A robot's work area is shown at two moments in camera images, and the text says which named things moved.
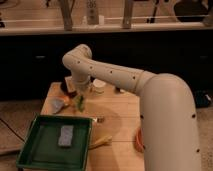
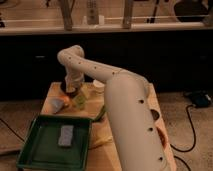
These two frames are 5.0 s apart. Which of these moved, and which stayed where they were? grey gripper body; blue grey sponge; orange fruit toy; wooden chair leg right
Moved: grey gripper body
Stayed: blue grey sponge; orange fruit toy; wooden chair leg right
